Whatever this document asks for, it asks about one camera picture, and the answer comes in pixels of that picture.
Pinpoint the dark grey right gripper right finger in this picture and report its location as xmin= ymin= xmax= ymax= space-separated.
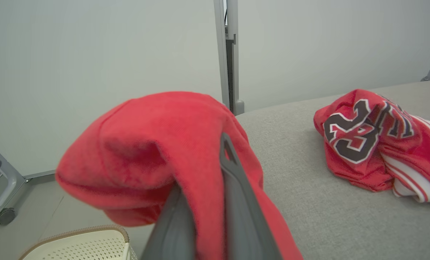
xmin=219 ymin=133 xmax=283 ymax=260

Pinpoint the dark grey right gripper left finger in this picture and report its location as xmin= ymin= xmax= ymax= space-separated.
xmin=141 ymin=182 xmax=198 ymax=260

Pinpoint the plain red garment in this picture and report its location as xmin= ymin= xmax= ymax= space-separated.
xmin=55 ymin=91 xmax=304 ymax=260

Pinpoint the red jersey with lettering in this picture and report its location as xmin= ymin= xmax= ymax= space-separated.
xmin=313 ymin=88 xmax=430 ymax=204

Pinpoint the grey fabric sofa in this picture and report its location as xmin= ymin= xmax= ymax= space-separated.
xmin=235 ymin=79 xmax=430 ymax=260

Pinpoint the cream perforated laundry basket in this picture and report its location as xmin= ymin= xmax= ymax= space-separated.
xmin=18 ymin=225 xmax=138 ymax=260

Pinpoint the grey partition foot with caster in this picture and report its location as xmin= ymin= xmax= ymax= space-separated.
xmin=0 ymin=144 xmax=30 ymax=219

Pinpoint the black caster wheel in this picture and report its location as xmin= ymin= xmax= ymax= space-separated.
xmin=0 ymin=207 xmax=17 ymax=226

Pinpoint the wide white partition panel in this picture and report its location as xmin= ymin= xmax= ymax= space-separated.
xmin=0 ymin=0 xmax=234 ymax=183

